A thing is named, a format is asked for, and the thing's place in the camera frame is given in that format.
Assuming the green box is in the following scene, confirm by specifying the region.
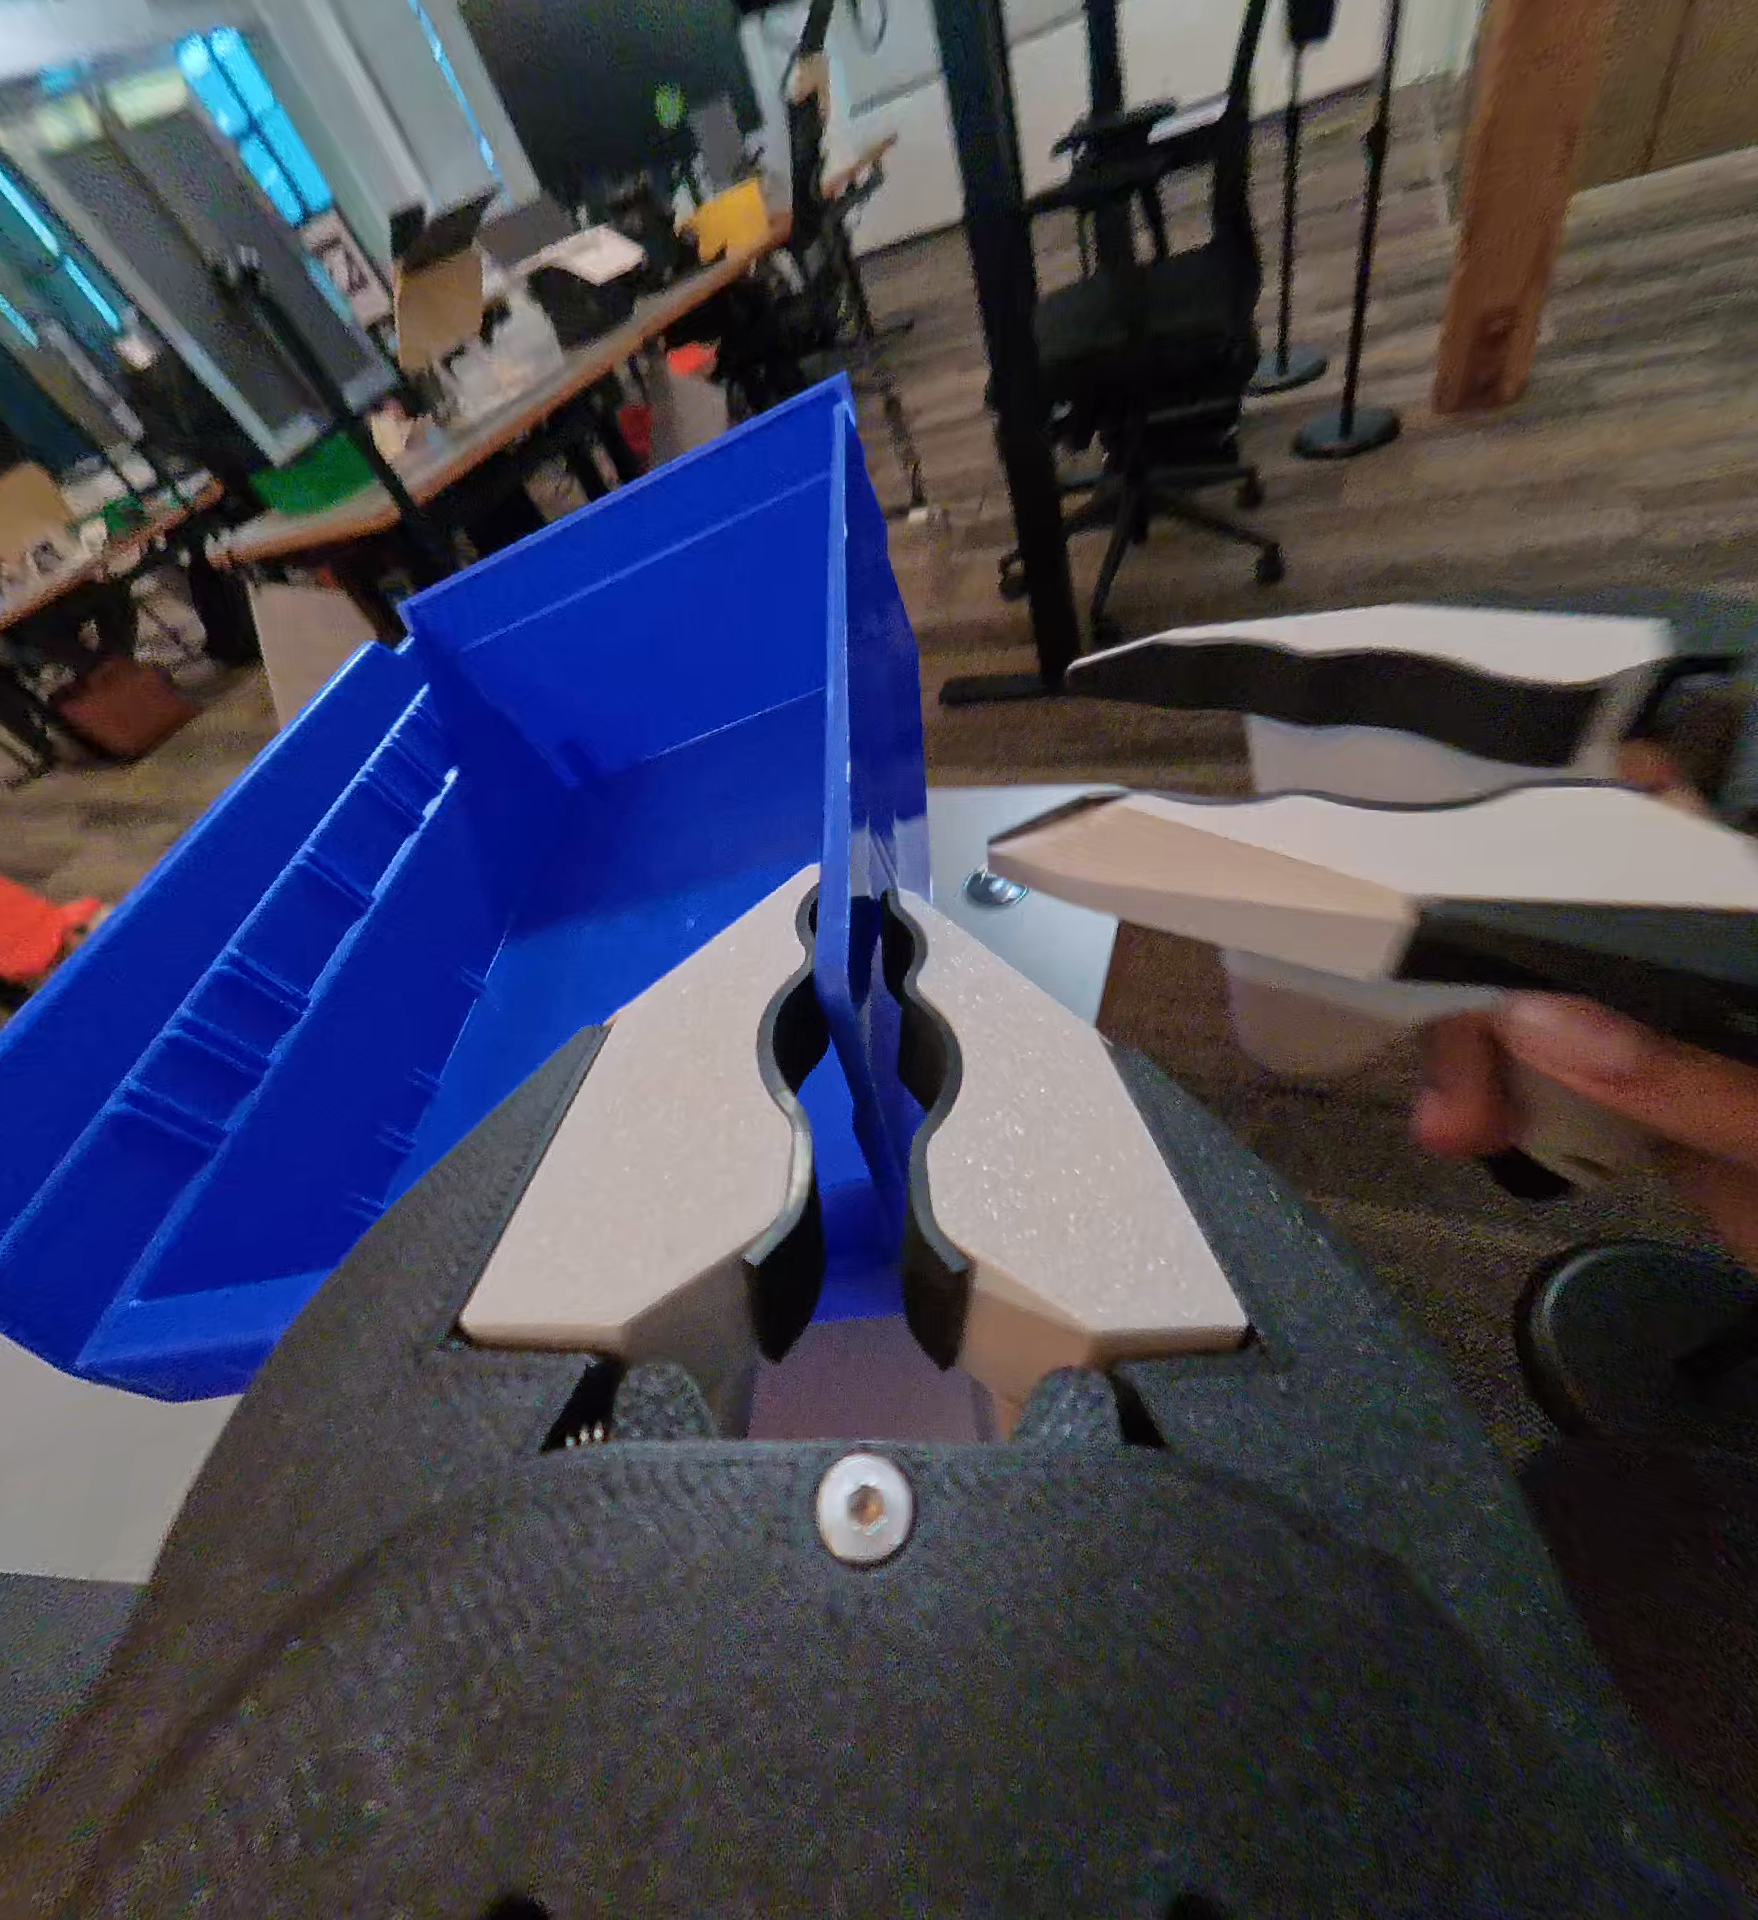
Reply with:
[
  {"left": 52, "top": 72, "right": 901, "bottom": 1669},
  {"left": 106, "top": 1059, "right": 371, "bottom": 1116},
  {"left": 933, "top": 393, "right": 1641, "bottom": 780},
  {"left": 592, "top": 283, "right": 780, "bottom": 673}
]
[{"left": 248, "top": 437, "right": 371, "bottom": 512}]

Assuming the wooden pillar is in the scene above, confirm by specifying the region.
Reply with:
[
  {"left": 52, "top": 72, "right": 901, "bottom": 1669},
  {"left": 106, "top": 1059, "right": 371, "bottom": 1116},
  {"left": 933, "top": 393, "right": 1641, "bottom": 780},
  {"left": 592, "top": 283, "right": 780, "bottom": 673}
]
[{"left": 1430, "top": 0, "right": 1616, "bottom": 417}]

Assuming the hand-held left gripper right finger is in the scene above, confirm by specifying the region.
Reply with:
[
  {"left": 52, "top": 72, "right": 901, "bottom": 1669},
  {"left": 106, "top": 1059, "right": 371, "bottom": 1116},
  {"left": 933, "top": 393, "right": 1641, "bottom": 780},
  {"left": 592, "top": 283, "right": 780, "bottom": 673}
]
[{"left": 886, "top": 887, "right": 1254, "bottom": 1416}]

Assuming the wooden work table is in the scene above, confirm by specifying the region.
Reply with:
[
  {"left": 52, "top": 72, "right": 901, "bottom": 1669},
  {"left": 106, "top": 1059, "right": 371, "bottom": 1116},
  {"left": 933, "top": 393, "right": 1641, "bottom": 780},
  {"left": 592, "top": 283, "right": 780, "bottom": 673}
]
[
  {"left": 0, "top": 478, "right": 228, "bottom": 654},
  {"left": 210, "top": 132, "right": 899, "bottom": 577}
]

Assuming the cardboard box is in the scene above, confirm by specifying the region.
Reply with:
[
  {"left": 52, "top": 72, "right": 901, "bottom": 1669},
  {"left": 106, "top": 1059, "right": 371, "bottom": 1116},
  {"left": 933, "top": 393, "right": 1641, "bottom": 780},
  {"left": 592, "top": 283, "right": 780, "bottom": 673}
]
[{"left": 389, "top": 236, "right": 496, "bottom": 378}]

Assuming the black round-base stand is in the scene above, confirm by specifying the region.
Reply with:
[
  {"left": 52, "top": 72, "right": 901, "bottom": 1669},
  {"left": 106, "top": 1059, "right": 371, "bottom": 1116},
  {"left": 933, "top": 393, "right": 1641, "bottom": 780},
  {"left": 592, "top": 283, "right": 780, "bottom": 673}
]
[
  {"left": 1291, "top": 0, "right": 1409, "bottom": 461},
  {"left": 1252, "top": 0, "right": 1335, "bottom": 395}
]

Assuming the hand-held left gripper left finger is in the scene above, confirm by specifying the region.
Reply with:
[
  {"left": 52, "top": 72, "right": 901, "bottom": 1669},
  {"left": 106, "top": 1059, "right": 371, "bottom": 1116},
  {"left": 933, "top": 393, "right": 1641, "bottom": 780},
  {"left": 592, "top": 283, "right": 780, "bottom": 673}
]
[{"left": 460, "top": 867, "right": 824, "bottom": 1368}]

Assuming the black rounded object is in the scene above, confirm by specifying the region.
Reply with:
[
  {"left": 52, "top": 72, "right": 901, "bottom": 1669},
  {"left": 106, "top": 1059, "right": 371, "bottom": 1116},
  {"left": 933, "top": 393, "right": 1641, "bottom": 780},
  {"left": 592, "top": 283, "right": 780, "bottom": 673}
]
[{"left": 1517, "top": 1244, "right": 1758, "bottom": 1447}]

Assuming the brown bag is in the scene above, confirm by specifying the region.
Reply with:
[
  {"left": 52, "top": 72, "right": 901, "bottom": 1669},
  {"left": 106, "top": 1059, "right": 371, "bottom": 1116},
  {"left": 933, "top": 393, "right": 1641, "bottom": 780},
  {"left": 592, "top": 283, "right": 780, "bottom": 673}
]
[{"left": 61, "top": 660, "right": 199, "bottom": 758}]

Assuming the black metal frame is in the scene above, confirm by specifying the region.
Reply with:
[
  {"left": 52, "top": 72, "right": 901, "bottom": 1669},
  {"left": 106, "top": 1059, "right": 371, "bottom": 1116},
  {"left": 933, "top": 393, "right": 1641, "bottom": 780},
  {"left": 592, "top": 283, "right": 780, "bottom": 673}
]
[{"left": 931, "top": 0, "right": 1110, "bottom": 707}]

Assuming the black office chair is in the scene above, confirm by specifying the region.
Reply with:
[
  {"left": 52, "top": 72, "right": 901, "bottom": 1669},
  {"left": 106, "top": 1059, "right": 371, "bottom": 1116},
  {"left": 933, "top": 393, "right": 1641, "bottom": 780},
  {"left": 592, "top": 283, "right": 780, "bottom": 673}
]
[{"left": 988, "top": 103, "right": 1288, "bottom": 631}]

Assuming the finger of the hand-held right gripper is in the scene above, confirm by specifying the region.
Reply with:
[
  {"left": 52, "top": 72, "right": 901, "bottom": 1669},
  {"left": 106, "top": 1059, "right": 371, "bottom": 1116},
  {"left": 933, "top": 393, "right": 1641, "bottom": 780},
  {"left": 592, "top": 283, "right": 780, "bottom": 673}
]
[
  {"left": 988, "top": 785, "right": 1758, "bottom": 988},
  {"left": 1066, "top": 605, "right": 1742, "bottom": 777}
]

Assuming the yellow box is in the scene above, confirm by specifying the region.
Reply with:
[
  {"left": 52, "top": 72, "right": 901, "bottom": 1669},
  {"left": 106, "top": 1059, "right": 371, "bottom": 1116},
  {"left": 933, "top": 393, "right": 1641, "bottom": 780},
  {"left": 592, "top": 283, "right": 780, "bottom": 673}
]
[{"left": 680, "top": 180, "right": 775, "bottom": 267}]

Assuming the black monitor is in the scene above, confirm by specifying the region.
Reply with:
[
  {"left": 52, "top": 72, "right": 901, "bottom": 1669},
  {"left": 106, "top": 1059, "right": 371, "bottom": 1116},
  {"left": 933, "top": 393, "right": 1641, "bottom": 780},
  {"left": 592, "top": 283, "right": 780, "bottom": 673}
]
[{"left": 458, "top": 0, "right": 764, "bottom": 203}]

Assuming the blue plastic bin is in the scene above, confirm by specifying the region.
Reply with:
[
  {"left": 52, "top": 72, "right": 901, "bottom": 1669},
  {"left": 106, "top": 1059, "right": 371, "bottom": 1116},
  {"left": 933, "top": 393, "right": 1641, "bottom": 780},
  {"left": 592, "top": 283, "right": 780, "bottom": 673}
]
[{"left": 0, "top": 375, "right": 929, "bottom": 1405}]

